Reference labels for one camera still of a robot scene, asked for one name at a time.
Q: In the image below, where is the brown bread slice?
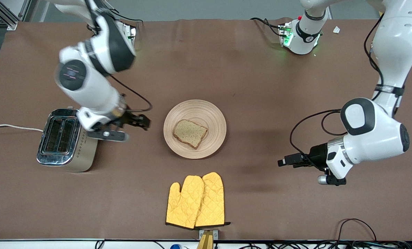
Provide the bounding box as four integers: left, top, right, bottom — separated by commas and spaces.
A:
172, 119, 208, 150

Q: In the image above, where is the round wooden plate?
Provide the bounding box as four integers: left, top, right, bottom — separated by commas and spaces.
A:
163, 100, 227, 159

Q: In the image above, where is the chrome and beige toaster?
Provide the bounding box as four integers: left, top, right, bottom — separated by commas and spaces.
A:
36, 108, 99, 173

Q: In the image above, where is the yellow quilted oven mitt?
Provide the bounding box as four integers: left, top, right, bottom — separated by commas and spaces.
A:
195, 172, 231, 229
165, 175, 205, 230

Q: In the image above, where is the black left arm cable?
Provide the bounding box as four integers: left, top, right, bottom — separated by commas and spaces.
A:
290, 14, 405, 163

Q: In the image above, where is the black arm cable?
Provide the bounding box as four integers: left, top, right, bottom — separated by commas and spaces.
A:
85, 0, 153, 113
290, 14, 405, 163

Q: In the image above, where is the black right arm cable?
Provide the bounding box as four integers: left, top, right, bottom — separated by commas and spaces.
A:
85, 0, 153, 113

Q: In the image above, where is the black looped floor cable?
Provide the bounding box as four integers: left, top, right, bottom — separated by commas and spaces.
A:
336, 218, 378, 242

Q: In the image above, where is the black cable bundle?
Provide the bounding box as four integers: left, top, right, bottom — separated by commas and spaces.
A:
213, 240, 412, 249

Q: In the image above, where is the black right base cable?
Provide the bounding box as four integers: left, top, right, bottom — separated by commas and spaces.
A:
116, 12, 144, 25

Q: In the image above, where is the black base cable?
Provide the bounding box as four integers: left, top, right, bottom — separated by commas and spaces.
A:
250, 17, 283, 37
116, 12, 144, 25

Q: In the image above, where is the small metal bracket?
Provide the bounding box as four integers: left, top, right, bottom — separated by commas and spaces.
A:
199, 229, 218, 240

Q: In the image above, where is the white toaster power cord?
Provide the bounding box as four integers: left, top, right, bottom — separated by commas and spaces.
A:
0, 124, 44, 132

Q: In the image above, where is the black left base cable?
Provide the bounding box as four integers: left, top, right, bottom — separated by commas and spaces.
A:
250, 17, 283, 37

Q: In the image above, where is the aluminium frame extrusion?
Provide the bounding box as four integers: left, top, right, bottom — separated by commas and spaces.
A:
0, 0, 32, 30

